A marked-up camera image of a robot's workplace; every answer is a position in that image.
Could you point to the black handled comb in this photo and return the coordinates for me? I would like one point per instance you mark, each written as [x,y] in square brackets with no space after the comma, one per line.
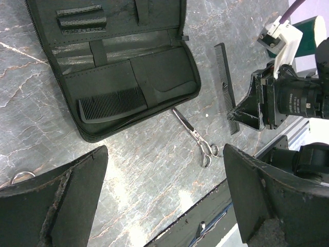
[124,103]

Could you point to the black zippered tool case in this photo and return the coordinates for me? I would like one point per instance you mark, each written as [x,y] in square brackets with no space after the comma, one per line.
[99,47]

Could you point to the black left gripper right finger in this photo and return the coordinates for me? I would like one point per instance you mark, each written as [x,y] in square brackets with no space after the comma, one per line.
[272,206]

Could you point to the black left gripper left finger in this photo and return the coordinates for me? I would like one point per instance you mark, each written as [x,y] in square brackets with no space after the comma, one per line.
[56,208]

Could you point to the silver scissors left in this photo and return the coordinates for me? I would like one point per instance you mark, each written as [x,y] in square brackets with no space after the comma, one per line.
[22,175]

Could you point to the silver scissors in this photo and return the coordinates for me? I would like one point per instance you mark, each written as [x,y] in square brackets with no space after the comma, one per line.
[208,151]
[22,175]

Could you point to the silver scissors centre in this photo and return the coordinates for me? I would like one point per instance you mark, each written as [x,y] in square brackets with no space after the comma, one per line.
[208,151]

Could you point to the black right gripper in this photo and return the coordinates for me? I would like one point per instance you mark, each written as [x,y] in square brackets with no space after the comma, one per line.
[270,101]

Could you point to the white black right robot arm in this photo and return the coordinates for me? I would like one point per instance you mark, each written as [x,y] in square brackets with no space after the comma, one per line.
[311,161]

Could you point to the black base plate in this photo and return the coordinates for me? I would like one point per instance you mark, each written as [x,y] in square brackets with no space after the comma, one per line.
[204,224]

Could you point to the black straight comb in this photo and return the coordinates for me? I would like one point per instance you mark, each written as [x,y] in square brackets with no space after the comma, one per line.
[225,79]

